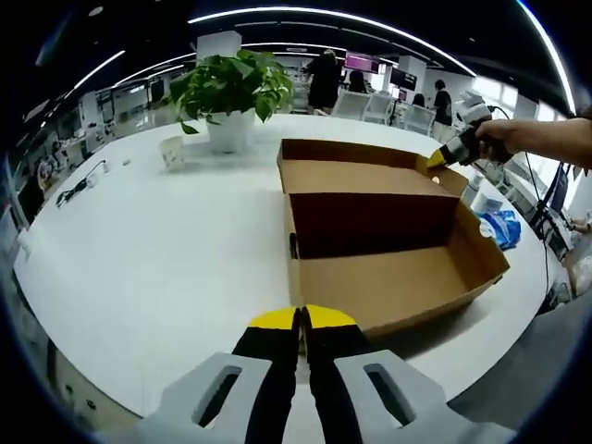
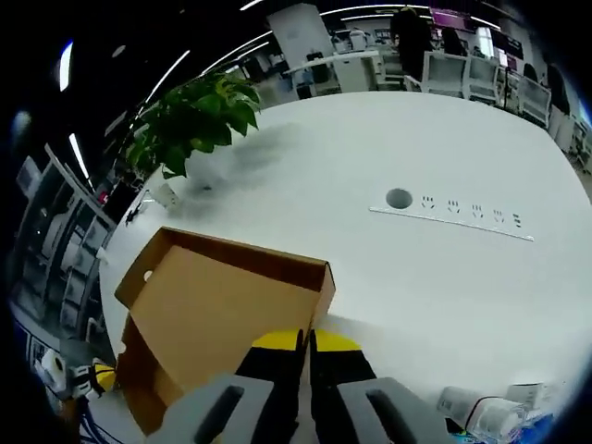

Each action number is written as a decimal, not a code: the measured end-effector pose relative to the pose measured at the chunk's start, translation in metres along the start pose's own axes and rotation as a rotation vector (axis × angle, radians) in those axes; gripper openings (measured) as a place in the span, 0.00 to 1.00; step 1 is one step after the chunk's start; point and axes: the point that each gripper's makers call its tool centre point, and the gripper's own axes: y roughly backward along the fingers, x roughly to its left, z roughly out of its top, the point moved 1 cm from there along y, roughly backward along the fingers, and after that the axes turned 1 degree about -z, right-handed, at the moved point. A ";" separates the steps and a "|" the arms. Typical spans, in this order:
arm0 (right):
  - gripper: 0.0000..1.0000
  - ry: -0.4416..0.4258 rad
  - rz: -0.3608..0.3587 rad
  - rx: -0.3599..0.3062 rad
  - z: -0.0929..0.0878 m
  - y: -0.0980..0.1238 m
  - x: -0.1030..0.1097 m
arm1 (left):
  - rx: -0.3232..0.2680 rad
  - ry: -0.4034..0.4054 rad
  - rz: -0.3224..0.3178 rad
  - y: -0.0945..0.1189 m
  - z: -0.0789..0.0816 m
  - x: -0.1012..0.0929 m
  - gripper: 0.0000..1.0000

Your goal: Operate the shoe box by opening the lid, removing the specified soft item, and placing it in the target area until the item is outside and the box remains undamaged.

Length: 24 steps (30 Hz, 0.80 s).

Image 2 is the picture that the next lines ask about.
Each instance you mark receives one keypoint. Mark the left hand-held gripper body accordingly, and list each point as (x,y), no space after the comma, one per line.
(52,370)

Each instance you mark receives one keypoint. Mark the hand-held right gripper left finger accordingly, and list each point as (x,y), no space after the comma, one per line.
(273,365)

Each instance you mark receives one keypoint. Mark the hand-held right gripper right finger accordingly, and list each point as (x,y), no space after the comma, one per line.
(337,365)

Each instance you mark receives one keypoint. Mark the brown cardboard shoe box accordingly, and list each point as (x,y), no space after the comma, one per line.
(208,300)

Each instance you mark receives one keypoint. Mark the white packet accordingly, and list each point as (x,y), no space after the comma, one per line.
(455,398)

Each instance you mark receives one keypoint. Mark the small white card box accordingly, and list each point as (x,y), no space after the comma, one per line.
(167,195)

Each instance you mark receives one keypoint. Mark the clear plastic pack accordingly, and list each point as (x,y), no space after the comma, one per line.
(501,416)

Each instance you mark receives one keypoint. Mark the table socket panel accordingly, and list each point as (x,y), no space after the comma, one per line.
(453,205)

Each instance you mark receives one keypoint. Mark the green potted plant white pot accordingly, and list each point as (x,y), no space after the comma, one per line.
(194,115)

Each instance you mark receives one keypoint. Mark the white office desk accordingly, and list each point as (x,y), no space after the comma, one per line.
(356,69)

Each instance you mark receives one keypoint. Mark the curved ceiling light strips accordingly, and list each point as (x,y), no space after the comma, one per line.
(66,65)

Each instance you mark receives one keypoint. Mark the row of white office chairs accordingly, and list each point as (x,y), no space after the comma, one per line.
(444,71)

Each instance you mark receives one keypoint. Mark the black display screen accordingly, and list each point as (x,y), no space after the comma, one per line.
(509,45)

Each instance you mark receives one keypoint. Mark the purple display screen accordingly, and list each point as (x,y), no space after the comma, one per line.
(451,17)

